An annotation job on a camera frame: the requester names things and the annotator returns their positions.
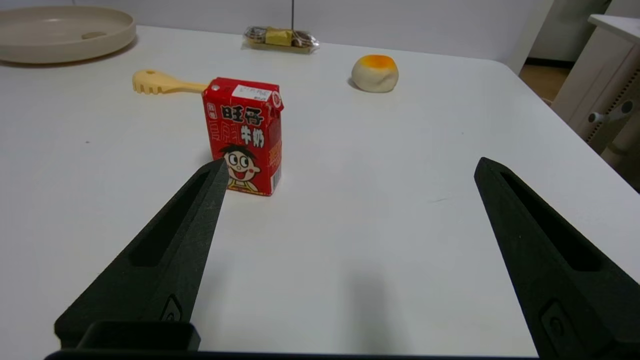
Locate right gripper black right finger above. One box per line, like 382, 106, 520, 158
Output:
474, 157, 640, 360

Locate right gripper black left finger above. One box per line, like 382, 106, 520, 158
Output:
54, 158, 231, 350

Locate beige round plate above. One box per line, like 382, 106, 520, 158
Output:
0, 6, 137, 65

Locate red milk carton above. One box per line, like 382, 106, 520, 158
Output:
202, 77, 285, 197

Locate white side table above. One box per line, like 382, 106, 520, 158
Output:
550, 14, 640, 171

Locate clear wrapped snack packet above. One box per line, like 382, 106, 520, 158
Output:
243, 26, 320, 55

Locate white bun with orange top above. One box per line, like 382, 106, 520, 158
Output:
351, 54, 400, 94

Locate yellow pasta spoon green handle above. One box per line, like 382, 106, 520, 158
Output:
132, 69, 210, 96

